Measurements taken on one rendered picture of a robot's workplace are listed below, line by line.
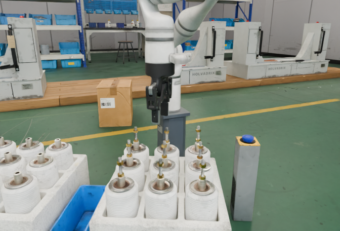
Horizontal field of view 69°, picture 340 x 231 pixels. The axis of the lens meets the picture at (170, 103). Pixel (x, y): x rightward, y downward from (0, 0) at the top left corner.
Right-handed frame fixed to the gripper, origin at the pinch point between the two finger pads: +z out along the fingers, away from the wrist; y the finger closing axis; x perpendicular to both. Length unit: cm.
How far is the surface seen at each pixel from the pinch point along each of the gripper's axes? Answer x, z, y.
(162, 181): 0.6, 19.8, 0.9
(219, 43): -15, -7, -252
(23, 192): -37.5, 23.0, 13.5
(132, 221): -5.7, 29.1, 8.1
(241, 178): 22.4, 28.5, -22.0
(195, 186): 9.5, 21.8, -2.7
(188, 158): 2.9, 23.9, -21.8
